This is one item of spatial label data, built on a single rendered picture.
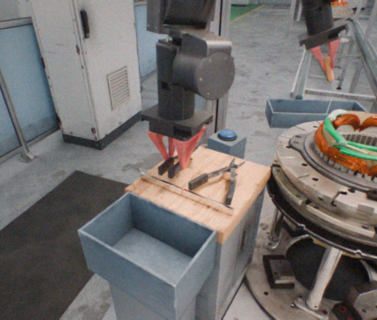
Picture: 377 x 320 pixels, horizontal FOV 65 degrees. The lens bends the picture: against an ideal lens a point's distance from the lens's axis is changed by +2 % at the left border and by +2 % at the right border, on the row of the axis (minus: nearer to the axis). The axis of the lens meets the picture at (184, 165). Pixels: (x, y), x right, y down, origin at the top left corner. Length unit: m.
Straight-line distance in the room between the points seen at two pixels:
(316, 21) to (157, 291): 0.66
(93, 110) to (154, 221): 2.24
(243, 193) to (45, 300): 1.40
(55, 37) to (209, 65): 2.35
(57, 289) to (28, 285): 0.16
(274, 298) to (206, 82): 0.49
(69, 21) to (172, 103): 2.14
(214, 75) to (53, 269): 1.62
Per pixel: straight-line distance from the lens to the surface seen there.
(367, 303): 0.72
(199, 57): 0.37
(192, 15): 0.42
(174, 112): 0.44
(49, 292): 1.77
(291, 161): 0.55
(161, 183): 0.50
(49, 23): 2.68
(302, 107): 0.95
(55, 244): 1.99
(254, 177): 0.55
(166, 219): 0.48
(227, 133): 0.73
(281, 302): 0.70
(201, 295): 0.58
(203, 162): 0.57
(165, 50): 0.42
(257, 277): 0.73
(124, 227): 0.53
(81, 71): 2.59
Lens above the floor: 1.37
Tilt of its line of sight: 33 degrees down
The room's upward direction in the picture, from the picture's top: straight up
